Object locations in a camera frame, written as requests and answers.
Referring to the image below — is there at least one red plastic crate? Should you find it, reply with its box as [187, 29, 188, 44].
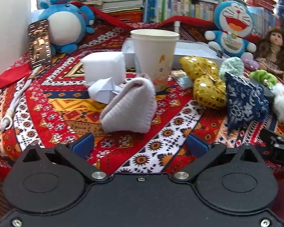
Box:
[108, 9, 143, 23]

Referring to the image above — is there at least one gold sequin heart cushion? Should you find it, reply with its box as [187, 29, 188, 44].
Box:
[179, 56, 226, 109]

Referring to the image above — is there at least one lime green scrunchie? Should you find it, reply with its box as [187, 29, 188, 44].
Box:
[249, 69, 278, 88]

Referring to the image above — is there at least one white foam block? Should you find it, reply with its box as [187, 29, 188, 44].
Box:
[80, 51, 126, 85]

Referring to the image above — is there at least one white pvc pipe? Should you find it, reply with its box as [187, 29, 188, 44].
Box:
[174, 21, 180, 33]

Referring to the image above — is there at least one blue face mask pack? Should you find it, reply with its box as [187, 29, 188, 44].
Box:
[176, 76, 193, 90]

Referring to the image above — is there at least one purple small plush toy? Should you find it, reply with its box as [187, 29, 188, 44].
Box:
[241, 57, 260, 71]

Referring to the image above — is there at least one row of upright books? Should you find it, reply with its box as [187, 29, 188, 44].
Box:
[143, 0, 278, 37]

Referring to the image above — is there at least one navy floral fabric pouch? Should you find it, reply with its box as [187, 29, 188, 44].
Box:
[226, 72, 269, 132]

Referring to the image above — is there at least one white braided cord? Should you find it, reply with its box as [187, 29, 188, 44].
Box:
[0, 66, 42, 131]

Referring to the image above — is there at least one Doraemon plush toy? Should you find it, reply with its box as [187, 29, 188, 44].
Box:
[205, 1, 257, 60]

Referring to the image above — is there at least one black power adapter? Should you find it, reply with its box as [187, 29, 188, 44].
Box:
[249, 78, 276, 105]

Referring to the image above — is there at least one small candy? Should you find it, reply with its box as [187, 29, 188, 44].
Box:
[171, 69, 187, 79]

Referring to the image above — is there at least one brown haired doll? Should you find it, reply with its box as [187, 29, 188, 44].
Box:
[253, 27, 284, 81]

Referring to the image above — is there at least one white shallow cardboard box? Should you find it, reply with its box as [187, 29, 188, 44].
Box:
[121, 38, 229, 69]

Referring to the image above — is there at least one blue round plush toy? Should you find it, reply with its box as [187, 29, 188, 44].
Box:
[39, 0, 95, 56]

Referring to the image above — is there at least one crumpled white paper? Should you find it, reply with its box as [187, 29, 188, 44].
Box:
[88, 77, 125, 104]

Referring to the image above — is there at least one white fluffy plush toy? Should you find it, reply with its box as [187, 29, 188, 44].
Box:
[271, 83, 284, 122]

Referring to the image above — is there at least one patterned red tablecloth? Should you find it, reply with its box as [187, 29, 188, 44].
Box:
[0, 2, 284, 222]

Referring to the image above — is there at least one smartphone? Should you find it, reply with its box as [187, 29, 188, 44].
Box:
[28, 19, 52, 70]

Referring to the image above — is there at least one white paper cup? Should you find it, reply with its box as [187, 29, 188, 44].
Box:
[131, 29, 179, 92]

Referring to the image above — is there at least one green gingham scrunchie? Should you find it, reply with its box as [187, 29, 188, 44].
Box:
[218, 57, 244, 82]

